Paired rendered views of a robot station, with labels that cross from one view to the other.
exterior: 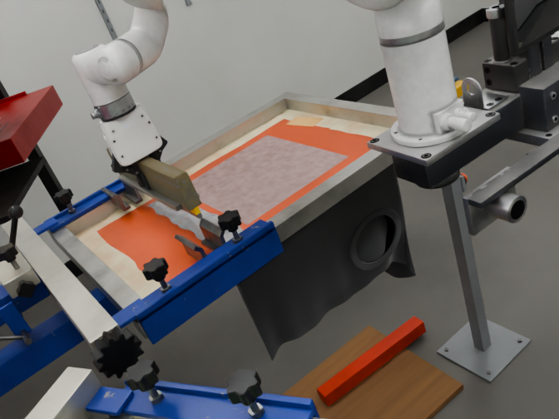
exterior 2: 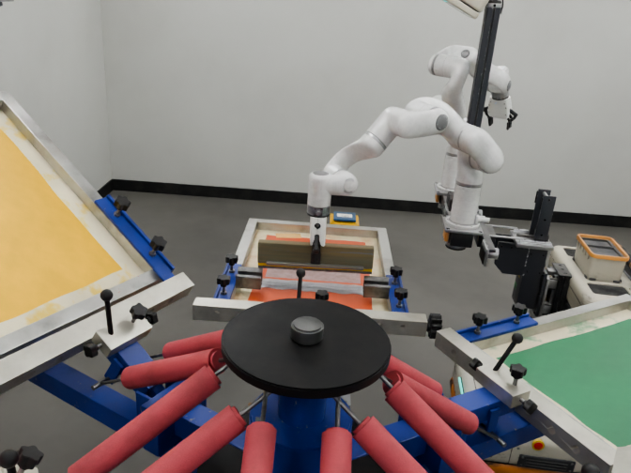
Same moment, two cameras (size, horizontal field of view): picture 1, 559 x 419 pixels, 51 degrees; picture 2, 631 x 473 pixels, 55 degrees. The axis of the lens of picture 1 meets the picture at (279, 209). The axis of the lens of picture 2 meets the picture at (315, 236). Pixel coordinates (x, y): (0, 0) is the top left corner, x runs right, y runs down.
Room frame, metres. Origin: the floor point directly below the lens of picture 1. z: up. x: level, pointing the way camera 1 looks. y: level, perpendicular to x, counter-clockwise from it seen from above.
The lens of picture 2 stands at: (0.35, 1.86, 1.91)
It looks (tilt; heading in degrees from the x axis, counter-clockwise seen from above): 22 degrees down; 297
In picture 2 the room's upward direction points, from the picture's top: 4 degrees clockwise
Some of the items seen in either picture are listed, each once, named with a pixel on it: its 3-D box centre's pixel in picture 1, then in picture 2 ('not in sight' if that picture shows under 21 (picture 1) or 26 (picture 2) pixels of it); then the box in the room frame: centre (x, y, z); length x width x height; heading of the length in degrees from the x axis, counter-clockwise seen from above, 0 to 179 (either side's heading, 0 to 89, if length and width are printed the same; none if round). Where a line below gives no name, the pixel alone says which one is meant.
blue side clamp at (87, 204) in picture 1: (106, 204); (227, 289); (1.40, 0.42, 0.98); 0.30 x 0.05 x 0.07; 117
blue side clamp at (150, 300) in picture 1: (209, 276); (395, 301); (0.90, 0.16, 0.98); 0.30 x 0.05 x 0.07; 117
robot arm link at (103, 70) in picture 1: (110, 72); (331, 188); (1.15, 0.21, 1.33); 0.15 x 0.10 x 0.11; 56
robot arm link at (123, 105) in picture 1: (111, 106); (318, 208); (1.17, 0.24, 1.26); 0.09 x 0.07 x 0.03; 117
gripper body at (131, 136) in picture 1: (128, 131); (317, 225); (1.18, 0.24, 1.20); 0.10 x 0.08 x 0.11; 117
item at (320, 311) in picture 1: (324, 258); not in sight; (1.12, -0.06, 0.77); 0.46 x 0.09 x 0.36; 117
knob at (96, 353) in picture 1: (114, 348); (430, 326); (0.74, 0.32, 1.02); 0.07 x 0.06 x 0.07; 117
